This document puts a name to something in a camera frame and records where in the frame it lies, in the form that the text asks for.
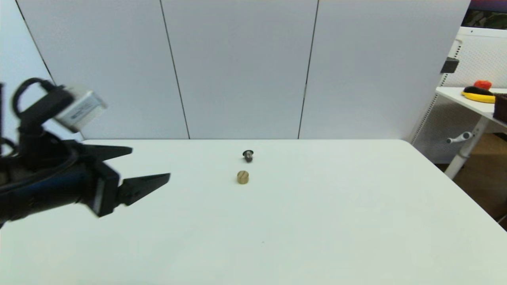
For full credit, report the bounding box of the small black box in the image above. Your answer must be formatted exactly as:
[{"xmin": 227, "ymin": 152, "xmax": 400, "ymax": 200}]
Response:
[{"xmin": 440, "ymin": 57, "xmax": 460, "ymax": 74}]

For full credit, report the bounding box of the white side table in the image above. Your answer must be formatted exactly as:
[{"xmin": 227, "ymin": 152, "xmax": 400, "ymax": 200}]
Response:
[{"xmin": 436, "ymin": 87, "xmax": 507, "ymax": 179}]

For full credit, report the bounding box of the yellow banana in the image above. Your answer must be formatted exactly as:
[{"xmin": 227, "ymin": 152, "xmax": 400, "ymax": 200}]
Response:
[{"xmin": 461, "ymin": 91, "xmax": 497, "ymax": 104}]

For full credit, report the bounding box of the black oblong object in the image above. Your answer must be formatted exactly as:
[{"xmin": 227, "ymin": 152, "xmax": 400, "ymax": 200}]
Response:
[{"xmin": 464, "ymin": 85, "xmax": 494, "ymax": 96}]

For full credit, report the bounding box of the white pegboard panel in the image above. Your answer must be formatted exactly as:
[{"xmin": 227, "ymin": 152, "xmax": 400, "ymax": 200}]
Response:
[{"xmin": 410, "ymin": 26, "xmax": 507, "ymax": 164}]

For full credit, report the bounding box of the dark brown box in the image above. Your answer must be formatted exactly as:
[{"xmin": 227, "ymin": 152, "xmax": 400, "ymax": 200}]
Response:
[{"xmin": 493, "ymin": 93, "xmax": 507, "ymax": 124}]

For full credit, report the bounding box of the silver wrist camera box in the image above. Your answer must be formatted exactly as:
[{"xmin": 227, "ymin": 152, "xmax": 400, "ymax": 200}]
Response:
[{"xmin": 55, "ymin": 89, "xmax": 108, "ymax": 133}]

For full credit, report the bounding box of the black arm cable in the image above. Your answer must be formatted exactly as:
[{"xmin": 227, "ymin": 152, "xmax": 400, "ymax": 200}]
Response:
[{"xmin": 11, "ymin": 78, "xmax": 57, "ymax": 120}]

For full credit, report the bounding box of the white table crank handle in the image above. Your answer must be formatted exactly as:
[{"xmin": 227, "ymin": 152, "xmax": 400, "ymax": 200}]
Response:
[{"xmin": 446, "ymin": 131, "xmax": 473, "ymax": 144}]

